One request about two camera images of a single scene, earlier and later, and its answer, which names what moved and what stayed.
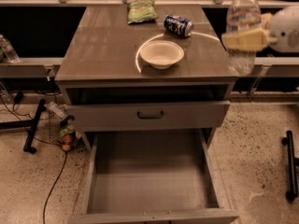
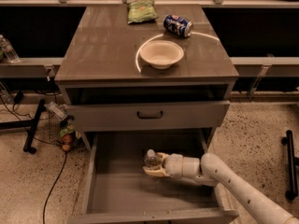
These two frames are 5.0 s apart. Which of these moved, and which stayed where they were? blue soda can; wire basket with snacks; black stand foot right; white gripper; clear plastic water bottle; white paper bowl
Moved: clear plastic water bottle; white gripper
Stayed: blue soda can; white paper bowl; black stand foot right; wire basket with snacks
